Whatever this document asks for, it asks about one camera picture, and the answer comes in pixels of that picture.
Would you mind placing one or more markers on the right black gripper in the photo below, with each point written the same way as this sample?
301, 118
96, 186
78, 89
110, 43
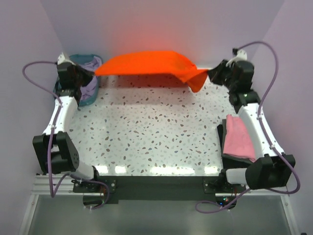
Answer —
214, 73

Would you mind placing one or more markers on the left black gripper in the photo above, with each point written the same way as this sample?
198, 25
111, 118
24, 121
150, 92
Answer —
88, 75

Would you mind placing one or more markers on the orange t shirt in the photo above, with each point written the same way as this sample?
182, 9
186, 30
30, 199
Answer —
156, 62

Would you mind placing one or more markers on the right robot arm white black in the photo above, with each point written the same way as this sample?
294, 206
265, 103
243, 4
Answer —
273, 167

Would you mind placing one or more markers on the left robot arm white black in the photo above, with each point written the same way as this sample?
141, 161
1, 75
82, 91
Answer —
54, 148

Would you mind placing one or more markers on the lilac t shirt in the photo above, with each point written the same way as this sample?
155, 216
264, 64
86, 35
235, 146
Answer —
90, 91

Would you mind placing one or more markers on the teal plastic basket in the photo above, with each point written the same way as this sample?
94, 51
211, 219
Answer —
76, 77

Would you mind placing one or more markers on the pink folded t shirt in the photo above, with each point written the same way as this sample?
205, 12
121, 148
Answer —
237, 141

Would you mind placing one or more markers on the black folded t shirt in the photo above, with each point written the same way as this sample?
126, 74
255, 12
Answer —
228, 160

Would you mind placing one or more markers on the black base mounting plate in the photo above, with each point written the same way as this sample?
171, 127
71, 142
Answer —
154, 188

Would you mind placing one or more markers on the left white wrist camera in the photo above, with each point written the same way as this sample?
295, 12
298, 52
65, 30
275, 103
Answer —
63, 58

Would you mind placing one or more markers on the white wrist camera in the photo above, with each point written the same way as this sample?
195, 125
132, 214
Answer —
63, 58
239, 54

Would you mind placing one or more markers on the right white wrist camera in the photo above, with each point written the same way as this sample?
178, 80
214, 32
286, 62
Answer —
239, 54

